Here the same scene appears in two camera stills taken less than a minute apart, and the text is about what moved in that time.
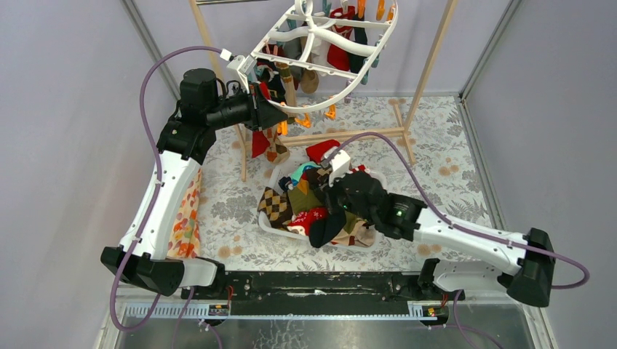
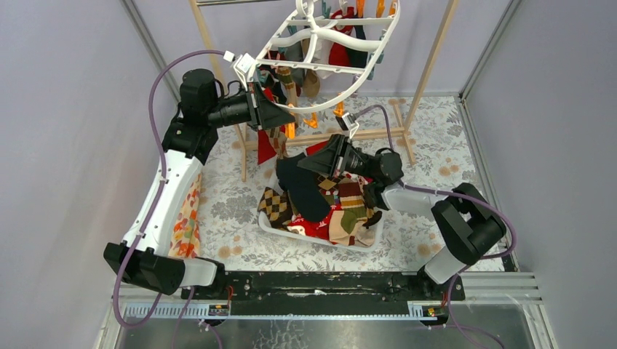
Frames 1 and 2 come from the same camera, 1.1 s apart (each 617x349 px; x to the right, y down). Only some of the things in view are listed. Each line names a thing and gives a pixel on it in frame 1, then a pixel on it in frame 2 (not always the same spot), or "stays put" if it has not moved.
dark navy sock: x=322 y=231 to x=303 y=187
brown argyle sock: x=277 y=205 stays put
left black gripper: x=255 y=109 stays put
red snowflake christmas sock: x=302 y=219 stays put
